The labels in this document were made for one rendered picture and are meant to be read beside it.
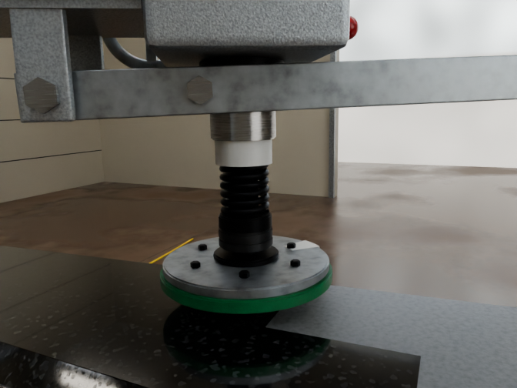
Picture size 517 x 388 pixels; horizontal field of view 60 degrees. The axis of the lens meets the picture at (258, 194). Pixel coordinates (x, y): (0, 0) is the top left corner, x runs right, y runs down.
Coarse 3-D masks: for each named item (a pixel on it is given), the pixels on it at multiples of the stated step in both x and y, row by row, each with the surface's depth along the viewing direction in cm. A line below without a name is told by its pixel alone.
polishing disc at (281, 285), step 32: (192, 256) 58; (224, 256) 55; (256, 256) 55; (288, 256) 57; (320, 256) 57; (192, 288) 49; (224, 288) 48; (256, 288) 48; (288, 288) 48; (320, 288) 51
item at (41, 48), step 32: (0, 0) 41; (32, 0) 41; (64, 0) 42; (96, 0) 42; (128, 0) 42; (0, 32) 54; (32, 32) 42; (64, 32) 43; (96, 32) 55; (128, 32) 56; (32, 64) 43; (64, 64) 43; (96, 64) 58; (64, 96) 44
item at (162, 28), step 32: (160, 0) 41; (192, 0) 41; (224, 0) 41; (256, 0) 42; (288, 0) 42; (320, 0) 42; (160, 32) 41; (192, 32) 42; (224, 32) 42; (256, 32) 42; (288, 32) 43; (320, 32) 43; (192, 64) 56; (224, 64) 49
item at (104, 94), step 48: (48, 96) 42; (96, 96) 46; (144, 96) 47; (192, 96) 46; (240, 96) 48; (288, 96) 49; (336, 96) 49; (384, 96) 50; (432, 96) 50; (480, 96) 51
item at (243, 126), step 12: (216, 120) 52; (228, 120) 51; (240, 120) 51; (252, 120) 51; (264, 120) 51; (216, 132) 52; (228, 132) 51; (240, 132) 51; (252, 132) 51; (264, 132) 52
